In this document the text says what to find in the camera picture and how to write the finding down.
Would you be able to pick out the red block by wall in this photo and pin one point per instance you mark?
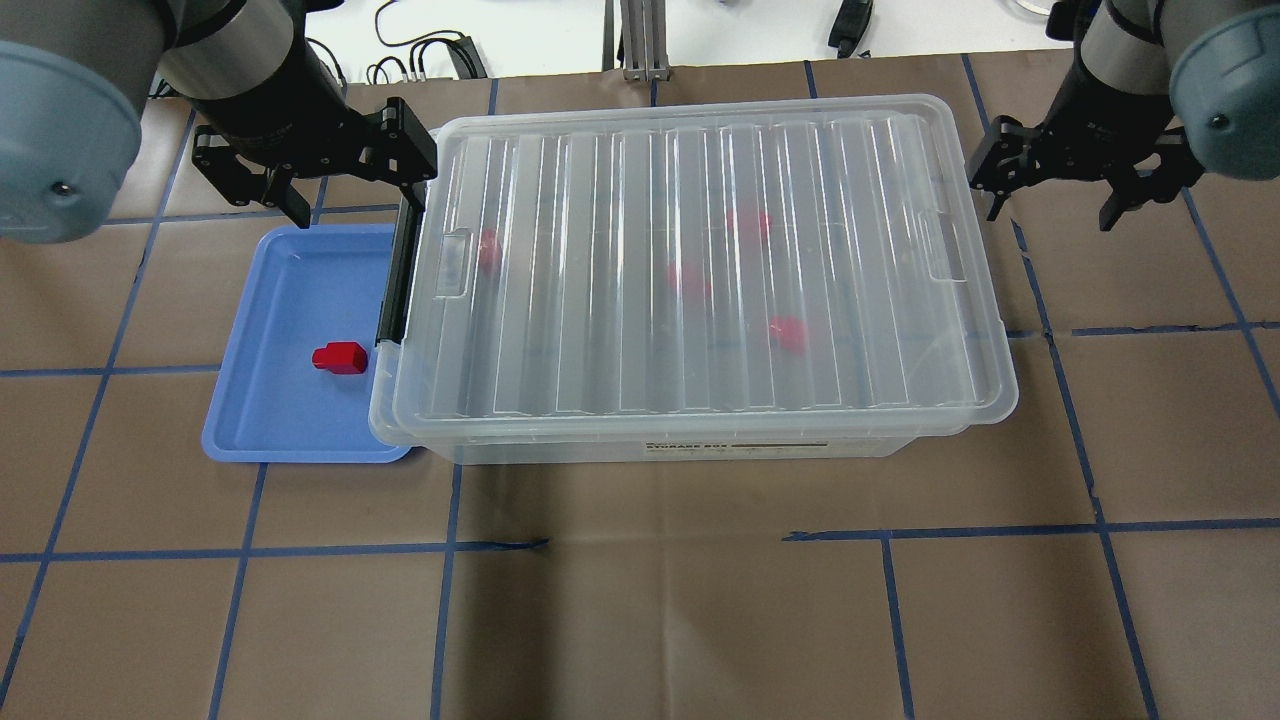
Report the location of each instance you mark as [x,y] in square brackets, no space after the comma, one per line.
[489,252]

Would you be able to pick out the clear plastic storage box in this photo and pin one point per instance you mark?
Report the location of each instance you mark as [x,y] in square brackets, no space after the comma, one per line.
[577,351]

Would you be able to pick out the black box latch handle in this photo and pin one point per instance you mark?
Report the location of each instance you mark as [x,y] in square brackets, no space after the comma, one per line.
[394,307]

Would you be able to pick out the black power adapter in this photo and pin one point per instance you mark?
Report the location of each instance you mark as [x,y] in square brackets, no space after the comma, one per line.
[848,28]

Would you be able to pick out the brown paper table cover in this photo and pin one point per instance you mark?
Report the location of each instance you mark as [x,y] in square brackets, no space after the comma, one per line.
[1109,550]

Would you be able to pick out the aluminium frame post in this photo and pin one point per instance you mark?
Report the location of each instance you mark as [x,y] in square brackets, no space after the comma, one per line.
[635,40]

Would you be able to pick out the clear plastic box lid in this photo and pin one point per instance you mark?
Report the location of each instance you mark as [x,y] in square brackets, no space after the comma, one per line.
[879,162]

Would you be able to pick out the blue plastic tray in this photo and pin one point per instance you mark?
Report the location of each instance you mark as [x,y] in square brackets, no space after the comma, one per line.
[306,289]

